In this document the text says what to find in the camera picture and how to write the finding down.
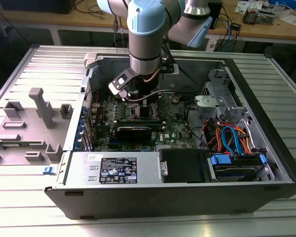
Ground metal socket cover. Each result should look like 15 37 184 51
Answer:
151 98 165 117

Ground blue expansion slot clips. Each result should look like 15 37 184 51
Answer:
74 105 89 152

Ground green RAM stick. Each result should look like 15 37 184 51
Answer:
114 122 166 131

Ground green motherboard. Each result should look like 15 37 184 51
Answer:
90 90 203 153

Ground black graphics card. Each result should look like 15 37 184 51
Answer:
115 126 153 142

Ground silver metal drive cage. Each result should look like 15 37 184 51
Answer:
194 69 253 124

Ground silver bay latch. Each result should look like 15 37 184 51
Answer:
158 160 169 176

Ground black drive bay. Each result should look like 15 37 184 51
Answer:
159 149 218 184

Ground black power supply label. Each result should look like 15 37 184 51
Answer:
100 157 138 185

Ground tall black box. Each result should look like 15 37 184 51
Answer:
208 0 222 30

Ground silver power supply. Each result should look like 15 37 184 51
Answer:
64 151 163 185

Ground hard disk in blue carrier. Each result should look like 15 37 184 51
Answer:
207 153 267 183

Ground black open PC case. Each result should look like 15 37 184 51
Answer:
43 53 296 220

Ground grey parts rack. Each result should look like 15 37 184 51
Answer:
0 87 74 166

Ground wooden desk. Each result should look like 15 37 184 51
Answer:
0 0 296 41

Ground printed paper cards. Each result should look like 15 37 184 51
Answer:
235 0 264 13

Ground black monitor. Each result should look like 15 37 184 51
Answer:
0 0 76 14

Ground white papers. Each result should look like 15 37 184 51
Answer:
278 14 296 27

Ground copper braided cable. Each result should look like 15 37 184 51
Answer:
142 68 161 84

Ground black camera cable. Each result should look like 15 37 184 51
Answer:
128 89 180 102

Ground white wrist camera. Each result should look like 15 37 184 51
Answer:
108 68 132 102

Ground black cable loop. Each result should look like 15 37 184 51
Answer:
186 106 208 151

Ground red wire bundle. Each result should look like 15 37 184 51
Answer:
202 118 221 149

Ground blue hanging cable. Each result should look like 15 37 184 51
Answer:
225 21 234 47

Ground blue wire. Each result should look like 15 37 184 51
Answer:
221 125 245 156

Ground orange wire bundle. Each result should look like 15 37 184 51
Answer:
236 127 255 155

